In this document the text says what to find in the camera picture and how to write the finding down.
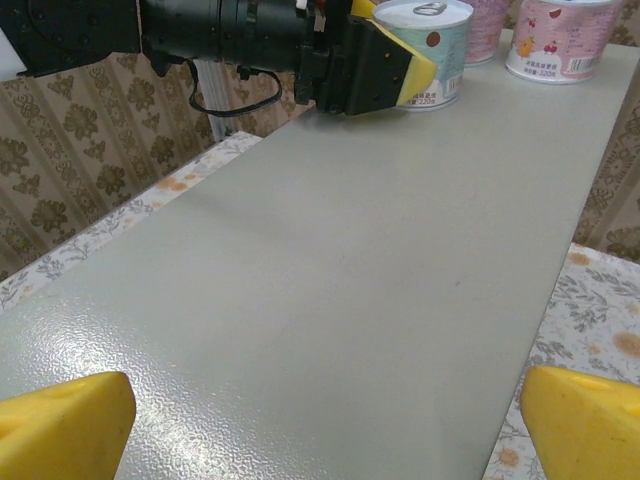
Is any pink fruit print can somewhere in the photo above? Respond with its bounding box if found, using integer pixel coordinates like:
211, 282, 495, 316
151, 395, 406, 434
463, 0, 512, 68
503, 0, 621, 86

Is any grey metal cabinet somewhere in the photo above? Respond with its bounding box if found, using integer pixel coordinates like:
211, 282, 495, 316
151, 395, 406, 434
0, 27, 640, 480

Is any floral print tablecloth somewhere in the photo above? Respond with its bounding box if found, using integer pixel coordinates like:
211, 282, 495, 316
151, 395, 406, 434
0, 130, 640, 480

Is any teal brown print can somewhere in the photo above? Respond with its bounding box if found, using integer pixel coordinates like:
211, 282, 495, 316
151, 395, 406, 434
372, 0, 475, 114

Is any aluminium frame post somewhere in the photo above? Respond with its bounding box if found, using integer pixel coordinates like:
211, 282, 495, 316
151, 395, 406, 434
192, 58, 237, 145

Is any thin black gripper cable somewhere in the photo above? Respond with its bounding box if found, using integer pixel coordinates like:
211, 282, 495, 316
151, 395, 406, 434
188, 58, 282, 120

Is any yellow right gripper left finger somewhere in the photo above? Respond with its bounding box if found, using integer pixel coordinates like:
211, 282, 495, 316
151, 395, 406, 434
0, 370, 138, 480

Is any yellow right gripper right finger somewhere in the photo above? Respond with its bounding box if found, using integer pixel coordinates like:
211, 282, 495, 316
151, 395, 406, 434
519, 364, 640, 480

